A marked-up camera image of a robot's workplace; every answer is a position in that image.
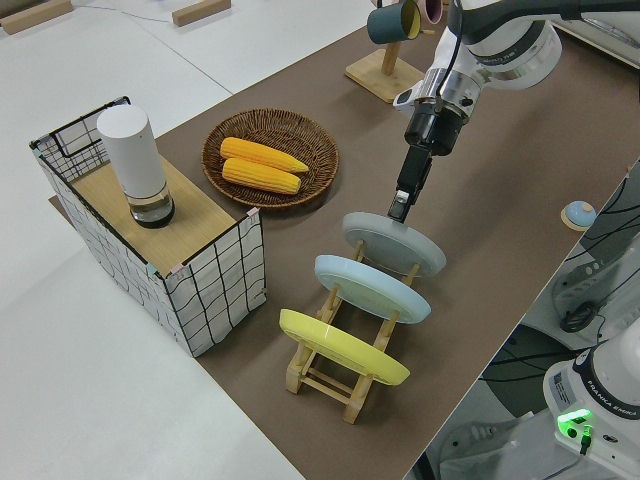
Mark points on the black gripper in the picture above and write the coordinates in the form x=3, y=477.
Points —
x=435, y=127

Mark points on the gray plate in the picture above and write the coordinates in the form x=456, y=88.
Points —
x=395, y=245

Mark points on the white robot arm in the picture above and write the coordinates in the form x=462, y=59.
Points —
x=505, y=45

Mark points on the light blue plate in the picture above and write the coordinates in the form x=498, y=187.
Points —
x=370, y=287

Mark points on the wooden mug rack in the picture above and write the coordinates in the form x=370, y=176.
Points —
x=385, y=75

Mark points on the yellow plate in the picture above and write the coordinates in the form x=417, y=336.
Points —
x=340, y=345

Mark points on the wooden plate rack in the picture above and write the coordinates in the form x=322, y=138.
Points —
x=325, y=387

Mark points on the brown table mat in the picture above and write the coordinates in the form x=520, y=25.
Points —
x=475, y=250

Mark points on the brown wicker basket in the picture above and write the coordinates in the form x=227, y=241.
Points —
x=320, y=165

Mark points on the yellow corn cob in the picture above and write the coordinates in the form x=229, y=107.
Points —
x=260, y=154
x=260, y=177

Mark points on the small blue dome bell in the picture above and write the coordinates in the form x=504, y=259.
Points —
x=579, y=214

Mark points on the dark teal mug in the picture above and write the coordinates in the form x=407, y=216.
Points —
x=387, y=25

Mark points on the pink mug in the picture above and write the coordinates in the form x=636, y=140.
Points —
x=431, y=10

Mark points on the white toaster oven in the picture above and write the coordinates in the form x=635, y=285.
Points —
x=610, y=35

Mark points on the white cylindrical bottle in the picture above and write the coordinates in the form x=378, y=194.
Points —
x=132, y=155

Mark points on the wooden block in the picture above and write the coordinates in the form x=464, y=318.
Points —
x=200, y=11
x=35, y=15

